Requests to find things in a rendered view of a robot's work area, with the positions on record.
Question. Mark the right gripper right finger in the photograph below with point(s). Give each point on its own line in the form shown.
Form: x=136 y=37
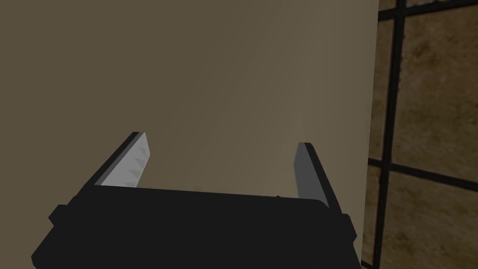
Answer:
x=309 y=179

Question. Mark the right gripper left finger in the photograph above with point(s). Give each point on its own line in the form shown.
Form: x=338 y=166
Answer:
x=129 y=168

